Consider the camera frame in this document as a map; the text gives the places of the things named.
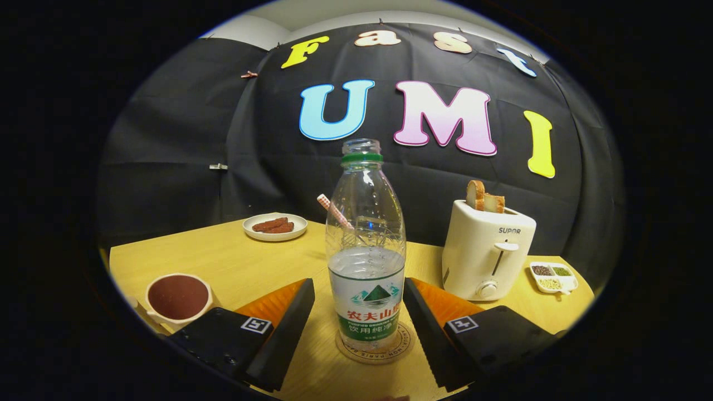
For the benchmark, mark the clear plastic juice bottle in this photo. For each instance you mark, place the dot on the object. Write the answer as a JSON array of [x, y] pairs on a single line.
[[366, 301]]

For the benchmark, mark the brown food piece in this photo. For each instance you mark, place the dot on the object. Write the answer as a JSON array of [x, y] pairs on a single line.
[[285, 228], [267, 225]]

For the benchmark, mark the white divided dish with grains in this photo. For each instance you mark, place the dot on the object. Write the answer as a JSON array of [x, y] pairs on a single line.
[[551, 284]]

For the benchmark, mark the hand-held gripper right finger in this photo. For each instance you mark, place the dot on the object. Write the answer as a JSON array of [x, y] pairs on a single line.
[[426, 334]]

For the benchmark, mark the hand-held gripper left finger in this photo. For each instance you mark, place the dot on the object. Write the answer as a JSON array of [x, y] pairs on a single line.
[[281, 340]]

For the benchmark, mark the toast bread slice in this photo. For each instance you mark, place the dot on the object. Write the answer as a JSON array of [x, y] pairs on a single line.
[[474, 195], [494, 203]]

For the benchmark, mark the round wooden coaster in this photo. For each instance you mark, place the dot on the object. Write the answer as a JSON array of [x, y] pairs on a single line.
[[404, 345]]

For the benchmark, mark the small white plate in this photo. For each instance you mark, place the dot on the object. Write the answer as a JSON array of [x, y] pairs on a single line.
[[276, 236]]

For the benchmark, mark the wooden table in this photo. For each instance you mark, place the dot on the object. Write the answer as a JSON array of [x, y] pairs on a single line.
[[223, 262]]

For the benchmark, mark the white toaster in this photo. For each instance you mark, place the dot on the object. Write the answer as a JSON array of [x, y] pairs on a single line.
[[473, 256]]

